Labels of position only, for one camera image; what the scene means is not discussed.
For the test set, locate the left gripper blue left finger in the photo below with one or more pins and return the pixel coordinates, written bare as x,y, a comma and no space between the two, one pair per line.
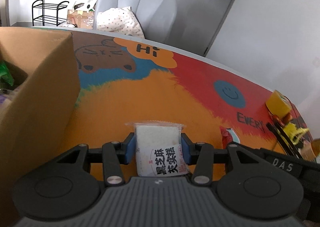
128,147

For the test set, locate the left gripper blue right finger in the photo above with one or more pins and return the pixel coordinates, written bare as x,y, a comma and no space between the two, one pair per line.
189,150

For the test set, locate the black white sesame cake packet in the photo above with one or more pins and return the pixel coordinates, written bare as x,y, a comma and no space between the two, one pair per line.
159,149

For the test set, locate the red white small snack packet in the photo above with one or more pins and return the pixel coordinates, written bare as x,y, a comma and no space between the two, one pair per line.
228,136

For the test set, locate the colourful cartoon table mat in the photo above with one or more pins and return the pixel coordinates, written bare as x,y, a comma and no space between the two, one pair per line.
123,82

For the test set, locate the brown glass sauce bottle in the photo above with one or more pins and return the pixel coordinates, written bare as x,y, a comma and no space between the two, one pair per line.
310,150

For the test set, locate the yellow tape roll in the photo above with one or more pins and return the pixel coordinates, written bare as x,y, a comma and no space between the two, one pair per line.
278,105

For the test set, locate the brown cardboard box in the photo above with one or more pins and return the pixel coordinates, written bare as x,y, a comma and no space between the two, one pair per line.
33,124

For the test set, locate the white dotted pillow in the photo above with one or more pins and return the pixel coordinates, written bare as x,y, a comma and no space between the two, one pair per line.
119,20

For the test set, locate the brown paper bag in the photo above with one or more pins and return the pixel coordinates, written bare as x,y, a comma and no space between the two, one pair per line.
81,19

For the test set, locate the green snack packet left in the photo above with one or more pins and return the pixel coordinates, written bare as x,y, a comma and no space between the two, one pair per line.
5,74

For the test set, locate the grey armchair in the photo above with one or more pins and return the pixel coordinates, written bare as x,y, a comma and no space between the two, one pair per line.
156,17

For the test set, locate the grey door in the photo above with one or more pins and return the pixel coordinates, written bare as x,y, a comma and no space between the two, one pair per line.
197,24

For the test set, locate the black shoe rack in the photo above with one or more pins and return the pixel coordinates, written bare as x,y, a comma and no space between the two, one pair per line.
48,13

